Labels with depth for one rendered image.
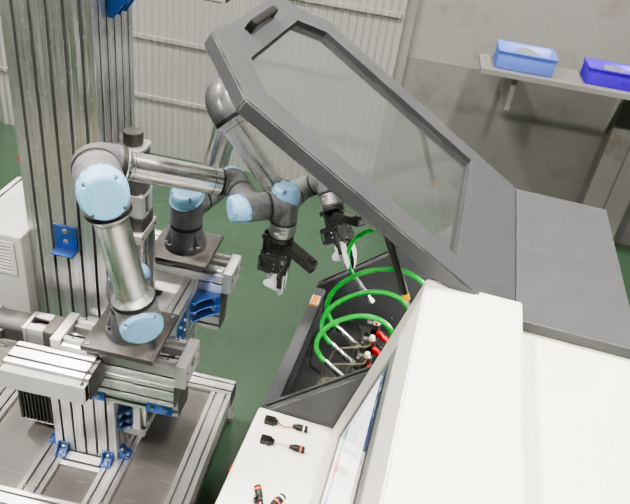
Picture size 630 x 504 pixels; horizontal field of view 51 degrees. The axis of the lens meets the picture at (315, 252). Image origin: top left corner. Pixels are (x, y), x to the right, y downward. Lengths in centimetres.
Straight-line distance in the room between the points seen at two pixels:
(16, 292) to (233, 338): 158
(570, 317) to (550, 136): 343
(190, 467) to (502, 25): 339
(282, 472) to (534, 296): 78
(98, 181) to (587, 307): 119
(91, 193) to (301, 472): 88
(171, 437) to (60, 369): 89
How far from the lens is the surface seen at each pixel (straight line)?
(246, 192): 176
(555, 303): 170
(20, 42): 193
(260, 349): 356
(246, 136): 210
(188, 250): 238
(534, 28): 477
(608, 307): 176
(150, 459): 280
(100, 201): 157
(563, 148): 506
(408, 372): 129
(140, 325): 180
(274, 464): 181
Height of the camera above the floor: 240
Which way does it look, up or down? 33 degrees down
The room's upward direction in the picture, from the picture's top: 9 degrees clockwise
